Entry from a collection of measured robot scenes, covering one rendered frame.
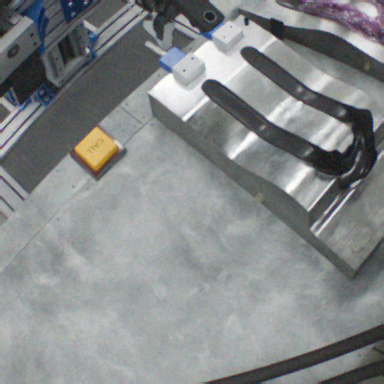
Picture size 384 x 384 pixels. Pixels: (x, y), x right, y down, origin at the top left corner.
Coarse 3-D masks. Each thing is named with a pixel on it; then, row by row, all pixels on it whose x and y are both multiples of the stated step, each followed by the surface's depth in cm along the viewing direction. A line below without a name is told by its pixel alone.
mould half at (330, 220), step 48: (240, 48) 146; (288, 48) 146; (192, 96) 142; (240, 96) 142; (288, 96) 142; (336, 96) 138; (192, 144) 147; (240, 144) 138; (336, 144) 131; (288, 192) 129; (336, 192) 133; (336, 240) 132
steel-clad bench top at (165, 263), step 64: (320, 64) 154; (128, 128) 151; (64, 192) 146; (128, 192) 145; (192, 192) 145; (0, 256) 142; (64, 256) 141; (128, 256) 141; (192, 256) 140; (256, 256) 139; (320, 256) 138; (0, 320) 137; (64, 320) 136; (128, 320) 136; (192, 320) 135; (256, 320) 134; (320, 320) 133
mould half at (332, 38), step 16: (256, 0) 155; (272, 0) 155; (352, 0) 150; (256, 16) 155; (272, 16) 153; (288, 16) 153; (304, 16) 152; (288, 32) 154; (304, 32) 151; (320, 32) 148; (336, 32) 146; (352, 32) 146; (320, 48) 154; (336, 48) 150; (352, 48) 147; (368, 48) 146; (352, 64) 152
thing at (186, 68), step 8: (152, 48) 147; (176, 48) 145; (168, 56) 145; (176, 56) 144; (184, 56) 144; (192, 56) 143; (160, 64) 146; (168, 64) 144; (176, 64) 142; (184, 64) 142; (192, 64) 142; (200, 64) 142; (168, 72) 146; (176, 72) 142; (184, 72) 141; (192, 72) 141; (200, 72) 144; (184, 80) 142; (192, 80) 144
